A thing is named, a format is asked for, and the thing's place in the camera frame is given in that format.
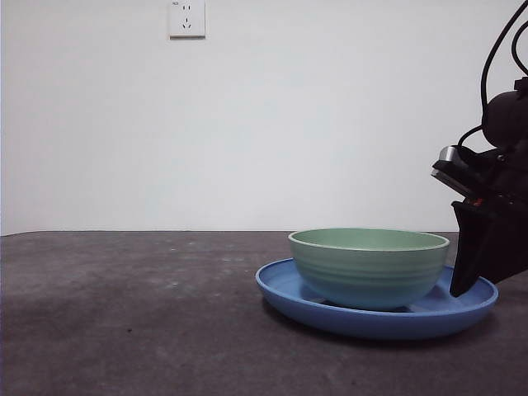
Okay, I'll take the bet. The green ribbed bowl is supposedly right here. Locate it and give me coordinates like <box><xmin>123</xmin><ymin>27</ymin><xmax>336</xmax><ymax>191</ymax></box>
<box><xmin>287</xmin><ymin>228</ymin><xmax>450</xmax><ymax>311</ymax></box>

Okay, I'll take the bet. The blue round plate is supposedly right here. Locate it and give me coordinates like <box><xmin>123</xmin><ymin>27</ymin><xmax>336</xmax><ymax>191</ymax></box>
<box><xmin>254</xmin><ymin>257</ymin><xmax>499</xmax><ymax>340</ymax></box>

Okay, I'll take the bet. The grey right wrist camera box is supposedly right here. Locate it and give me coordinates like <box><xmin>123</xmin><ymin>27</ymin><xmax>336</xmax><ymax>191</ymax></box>
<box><xmin>437</xmin><ymin>145</ymin><xmax>462</xmax><ymax>164</ymax></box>

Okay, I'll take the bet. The black cable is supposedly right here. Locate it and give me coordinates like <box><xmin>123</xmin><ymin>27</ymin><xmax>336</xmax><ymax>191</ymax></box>
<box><xmin>510</xmin><ymin>18</ymin><xmax>528</xmax><ymax>78</ymax></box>
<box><xmin>458</xmin><ymin>125</ymin><xmax>486</xmax><ymax>149</ymax></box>
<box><xmin>480</xmin><ymin>0</ymin><xmax>528</xmax><ymax>125</ymax></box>

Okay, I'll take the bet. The white wall socket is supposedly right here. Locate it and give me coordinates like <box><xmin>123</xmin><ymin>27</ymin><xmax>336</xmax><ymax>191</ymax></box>
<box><xmin>168</xmin><ymin>0</ymin><xmax>206</xmax><ymax>41</ymax></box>

